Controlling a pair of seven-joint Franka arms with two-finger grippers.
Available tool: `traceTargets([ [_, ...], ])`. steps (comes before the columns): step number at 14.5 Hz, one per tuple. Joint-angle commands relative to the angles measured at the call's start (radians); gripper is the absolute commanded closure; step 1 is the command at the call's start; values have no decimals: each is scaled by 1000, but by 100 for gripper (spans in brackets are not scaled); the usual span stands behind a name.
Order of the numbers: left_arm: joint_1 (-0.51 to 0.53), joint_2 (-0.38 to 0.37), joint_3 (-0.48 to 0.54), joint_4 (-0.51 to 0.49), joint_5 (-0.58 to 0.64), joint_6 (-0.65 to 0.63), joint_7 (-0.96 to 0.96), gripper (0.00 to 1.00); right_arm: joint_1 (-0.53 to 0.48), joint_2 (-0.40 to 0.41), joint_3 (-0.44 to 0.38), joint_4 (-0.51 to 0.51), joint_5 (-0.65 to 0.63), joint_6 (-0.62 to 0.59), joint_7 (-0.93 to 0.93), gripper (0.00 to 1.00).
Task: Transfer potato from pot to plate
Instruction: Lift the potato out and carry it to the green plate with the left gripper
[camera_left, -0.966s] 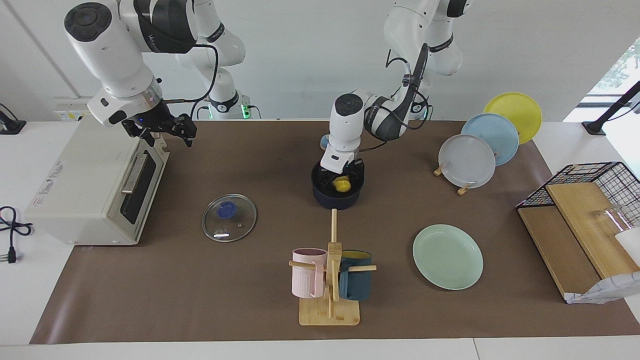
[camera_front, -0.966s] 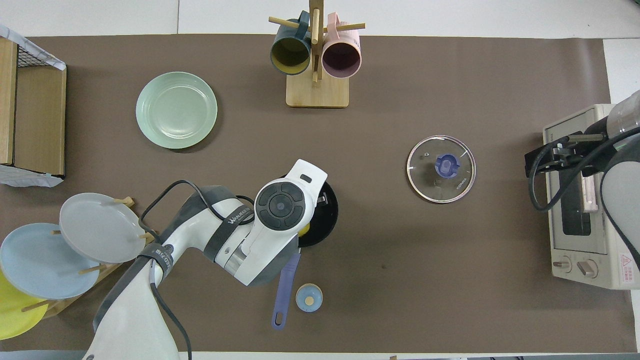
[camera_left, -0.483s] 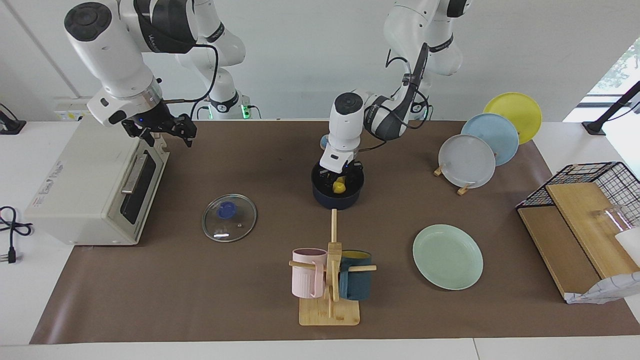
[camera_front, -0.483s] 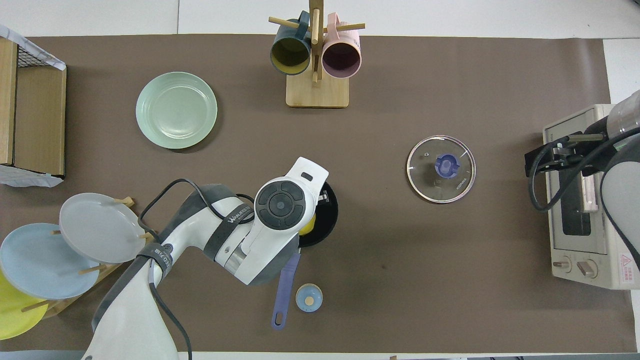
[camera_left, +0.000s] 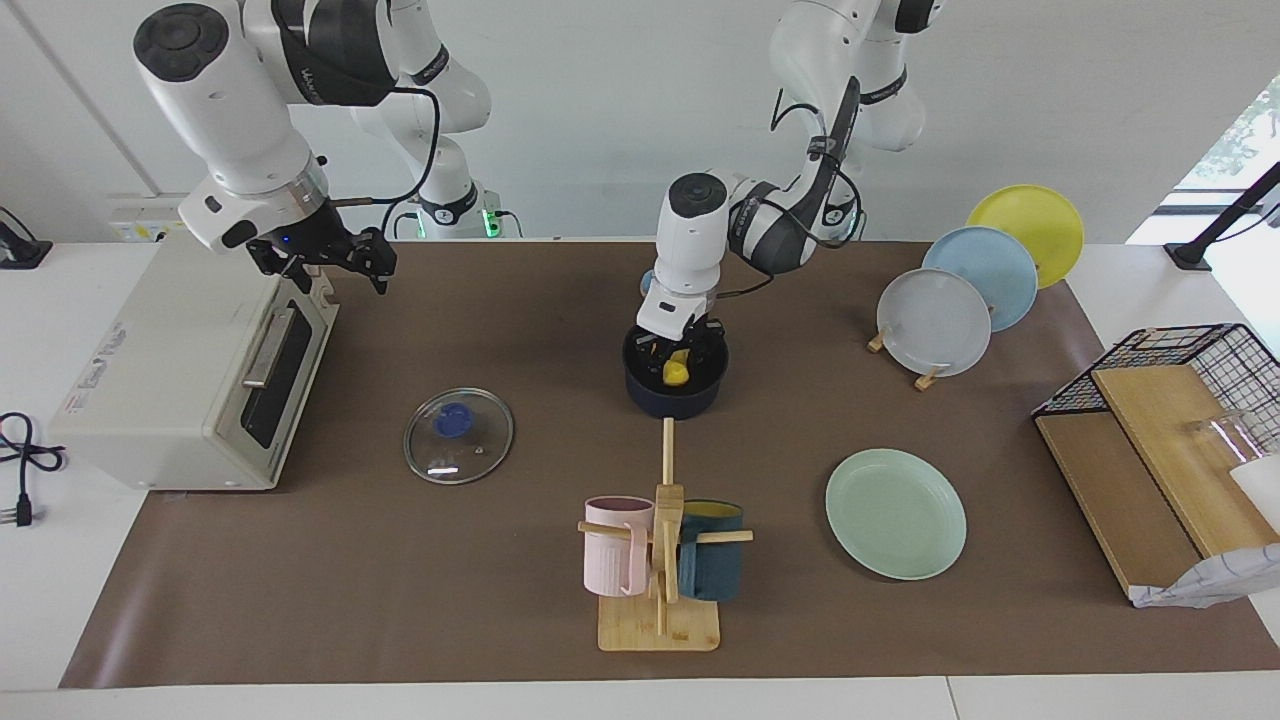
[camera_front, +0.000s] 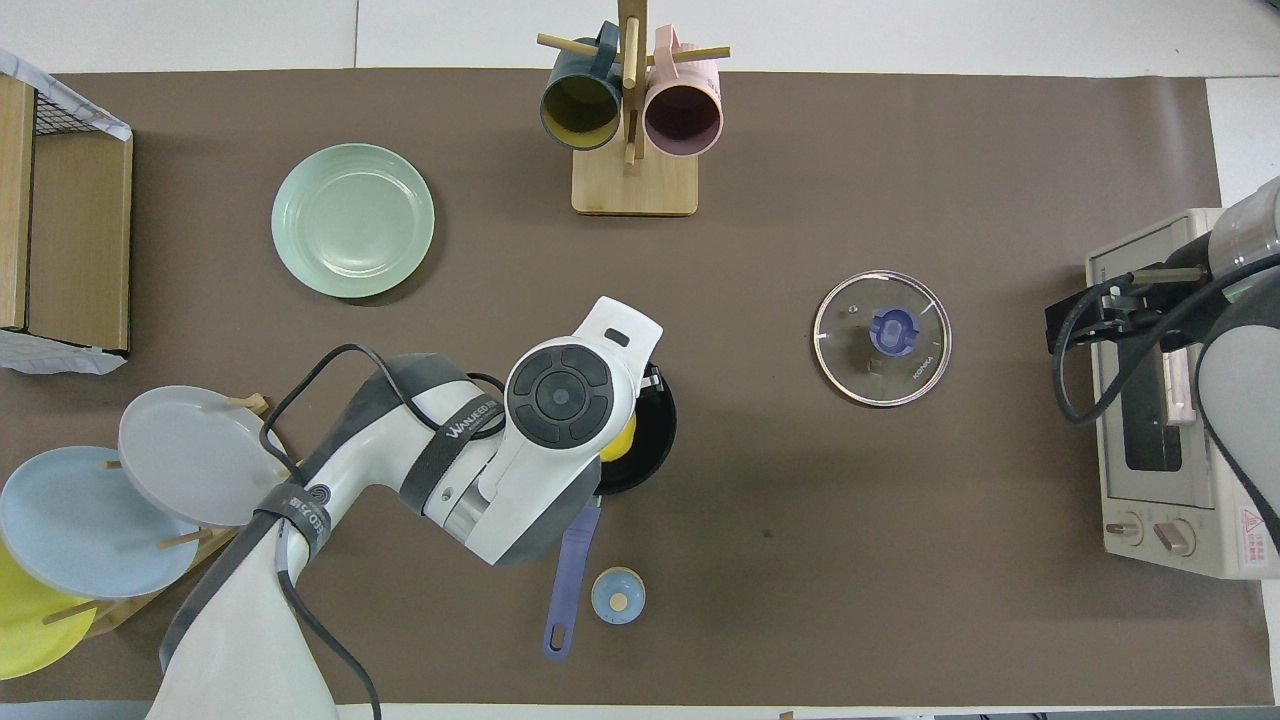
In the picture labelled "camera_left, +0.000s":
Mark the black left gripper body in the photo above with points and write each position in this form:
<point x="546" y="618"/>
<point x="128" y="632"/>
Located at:
<point x="705" y="338"/>

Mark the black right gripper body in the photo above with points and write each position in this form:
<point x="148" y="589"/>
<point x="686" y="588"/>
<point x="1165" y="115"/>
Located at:
<point x="325" y="242"/>

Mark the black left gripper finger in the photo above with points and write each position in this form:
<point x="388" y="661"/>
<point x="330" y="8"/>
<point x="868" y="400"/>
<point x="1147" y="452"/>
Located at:
<point x="654" y="353"/>
<point x="706" y="358"/>

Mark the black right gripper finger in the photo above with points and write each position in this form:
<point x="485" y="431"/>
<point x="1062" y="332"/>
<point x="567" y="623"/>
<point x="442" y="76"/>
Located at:
<point x="292" y="276"/>
<point x="383" y="272"/>

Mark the yellow potato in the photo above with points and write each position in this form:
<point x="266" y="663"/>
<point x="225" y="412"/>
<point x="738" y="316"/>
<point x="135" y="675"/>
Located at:
<point x="676" y="373"/>

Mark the glass lid with blue knob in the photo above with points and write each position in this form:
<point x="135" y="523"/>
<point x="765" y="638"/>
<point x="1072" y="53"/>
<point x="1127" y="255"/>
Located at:
<point x="480" y="440"/>

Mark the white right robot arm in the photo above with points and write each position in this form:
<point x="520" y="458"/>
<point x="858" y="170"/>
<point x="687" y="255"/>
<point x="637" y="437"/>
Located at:
<point x="230" y="110"/>

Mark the wooden plate rack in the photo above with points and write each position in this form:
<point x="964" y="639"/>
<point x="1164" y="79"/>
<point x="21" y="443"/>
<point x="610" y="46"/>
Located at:
<point x="927" y="380"/>

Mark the grey plate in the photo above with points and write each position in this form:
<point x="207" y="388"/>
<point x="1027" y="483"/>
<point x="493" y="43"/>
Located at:
<point x="932" y="322"/>

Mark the mint green plate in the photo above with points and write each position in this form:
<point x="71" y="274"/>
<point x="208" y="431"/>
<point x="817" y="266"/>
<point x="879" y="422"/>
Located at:
<point x="895" y="515"/>

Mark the light blue plate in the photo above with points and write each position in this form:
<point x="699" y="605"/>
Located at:
<point x="995" y="275"/>

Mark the yellow plate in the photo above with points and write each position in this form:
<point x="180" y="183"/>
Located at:
<point x="1040" y="215"/>

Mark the dark blue saucepan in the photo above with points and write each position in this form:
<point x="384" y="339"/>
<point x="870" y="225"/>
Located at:
<point x="675" y="402"/>

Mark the small blue white knob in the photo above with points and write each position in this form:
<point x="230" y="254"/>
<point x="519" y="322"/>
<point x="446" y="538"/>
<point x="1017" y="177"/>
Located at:
<point x="647" y="285"/>

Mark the beige toaster oven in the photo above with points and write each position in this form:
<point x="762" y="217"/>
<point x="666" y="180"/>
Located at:
<point x="170" y="380"/>

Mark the pink ribbed mug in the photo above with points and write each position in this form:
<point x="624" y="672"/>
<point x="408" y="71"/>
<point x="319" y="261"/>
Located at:
<point x="610" y="560"/>

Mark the dark teal mug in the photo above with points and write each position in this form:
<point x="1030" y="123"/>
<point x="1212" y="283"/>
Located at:
<point x="715" y="570"/>

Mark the wooden mug tree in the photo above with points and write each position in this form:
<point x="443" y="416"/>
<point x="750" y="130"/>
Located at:
<point x="660" y="625"/>

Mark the black desk clamp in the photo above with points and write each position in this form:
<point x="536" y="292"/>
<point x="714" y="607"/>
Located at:
<point x="20" y="250"/>

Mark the brown table mat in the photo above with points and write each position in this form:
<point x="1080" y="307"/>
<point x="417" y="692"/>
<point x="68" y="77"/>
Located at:
<point x="450" y="600"/>

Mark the wooden shelf board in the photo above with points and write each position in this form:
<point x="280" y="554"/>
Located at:
<point x="1120" y="500"/>
<point x="1160" y="430"/>

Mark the clear glass cup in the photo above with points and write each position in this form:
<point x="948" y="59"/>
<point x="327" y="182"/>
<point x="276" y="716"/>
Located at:
<point x="1225" y="440"/>

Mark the white checked cloth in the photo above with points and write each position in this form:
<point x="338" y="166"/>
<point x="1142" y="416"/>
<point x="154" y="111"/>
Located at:
<point x="1215" y="580"/>

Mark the white wall socket strip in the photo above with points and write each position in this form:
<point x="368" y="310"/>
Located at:
<point x="140" y="225"/>

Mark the black camera stand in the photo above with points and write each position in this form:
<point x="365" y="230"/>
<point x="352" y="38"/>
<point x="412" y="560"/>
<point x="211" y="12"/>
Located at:
<point x="1215" y="225"/>

